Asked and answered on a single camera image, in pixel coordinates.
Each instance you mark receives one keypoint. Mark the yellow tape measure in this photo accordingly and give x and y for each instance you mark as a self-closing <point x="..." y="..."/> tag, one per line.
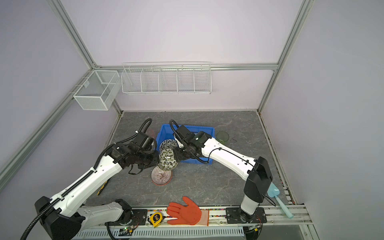
<point x="155" y="219"/>

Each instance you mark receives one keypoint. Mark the yellow handled pliers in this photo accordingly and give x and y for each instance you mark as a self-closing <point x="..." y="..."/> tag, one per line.
<point x="102" y="187"/>

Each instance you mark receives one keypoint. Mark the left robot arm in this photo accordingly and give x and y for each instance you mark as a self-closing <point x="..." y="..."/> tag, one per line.
<point x="64" y="215"/>

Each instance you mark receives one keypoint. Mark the white mesh basket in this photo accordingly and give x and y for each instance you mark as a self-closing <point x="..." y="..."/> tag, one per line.
<point x="99" y="90"/>

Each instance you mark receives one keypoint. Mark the aluminium frame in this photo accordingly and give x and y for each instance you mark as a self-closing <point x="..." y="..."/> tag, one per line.
<point x="49" y="48"/>

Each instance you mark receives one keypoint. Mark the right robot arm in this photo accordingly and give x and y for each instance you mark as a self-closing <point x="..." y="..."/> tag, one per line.
<point x="255" y="172"/>

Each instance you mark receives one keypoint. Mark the red rubber glove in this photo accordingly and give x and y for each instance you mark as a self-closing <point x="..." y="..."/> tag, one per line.
<point x="189" y="214"/>

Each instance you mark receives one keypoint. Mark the white wire wall rack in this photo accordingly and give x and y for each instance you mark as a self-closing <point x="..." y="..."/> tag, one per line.
<point x="167" y="78"/>

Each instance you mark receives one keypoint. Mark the light blue spatula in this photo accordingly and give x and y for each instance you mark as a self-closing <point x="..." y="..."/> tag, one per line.
<point x="273" y="192"/>

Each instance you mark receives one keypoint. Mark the green transparent cup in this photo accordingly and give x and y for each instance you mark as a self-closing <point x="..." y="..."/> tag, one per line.
<point x="223" y="137"/>

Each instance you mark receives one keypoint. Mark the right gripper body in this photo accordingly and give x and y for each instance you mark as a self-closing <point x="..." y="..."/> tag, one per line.
<point x="179" y="153"/>

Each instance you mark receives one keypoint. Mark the purple striped bowl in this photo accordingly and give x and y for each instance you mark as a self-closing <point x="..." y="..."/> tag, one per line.
<point x="158" y="173"/>

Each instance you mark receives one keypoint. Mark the blue plastic bin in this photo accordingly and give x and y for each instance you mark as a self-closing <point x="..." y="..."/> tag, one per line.
<point x="166" y="133"/>

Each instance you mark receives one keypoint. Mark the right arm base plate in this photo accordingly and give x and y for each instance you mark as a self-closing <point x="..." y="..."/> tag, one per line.
<point x="238" y="216"/>

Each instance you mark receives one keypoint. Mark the white vented rail cover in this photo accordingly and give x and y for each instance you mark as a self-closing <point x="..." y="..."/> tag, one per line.
<point x="180" y="233"/>

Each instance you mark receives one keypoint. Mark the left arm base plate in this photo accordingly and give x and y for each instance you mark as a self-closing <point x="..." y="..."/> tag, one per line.
<point x="135" y="217"/>

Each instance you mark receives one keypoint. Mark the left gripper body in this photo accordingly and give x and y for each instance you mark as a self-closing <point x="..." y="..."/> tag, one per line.
<point x="147" y="159"/>

